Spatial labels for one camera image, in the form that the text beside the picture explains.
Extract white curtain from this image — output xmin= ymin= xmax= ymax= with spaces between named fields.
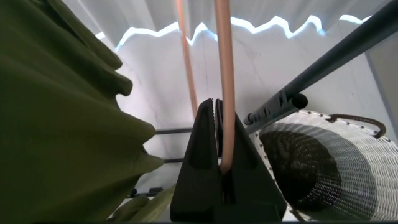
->
xmin=61 ymin=0 xmax=391 ymax=53

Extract white laundry basket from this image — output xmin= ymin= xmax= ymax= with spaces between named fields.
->
xmin=249 ymin=108 xmax=398 ymax=222

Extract black clothes rack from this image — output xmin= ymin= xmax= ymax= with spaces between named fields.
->
xmin=126 ymin=0 xmax=398 ymax=199

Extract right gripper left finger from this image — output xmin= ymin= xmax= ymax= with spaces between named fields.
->
xmin=170 ymin=98 xmax=224 ymax=222

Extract pink clothes hanger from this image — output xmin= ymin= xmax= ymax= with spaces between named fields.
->
xmin=175 ymin=0 xmax=236 ymax=174

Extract green shirt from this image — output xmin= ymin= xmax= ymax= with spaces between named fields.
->
xmin=0 ymin=0 xmax=177 ymax=223

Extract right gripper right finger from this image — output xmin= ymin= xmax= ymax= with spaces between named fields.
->
xmin=215 ymin=98 xmax=287 ymax=222

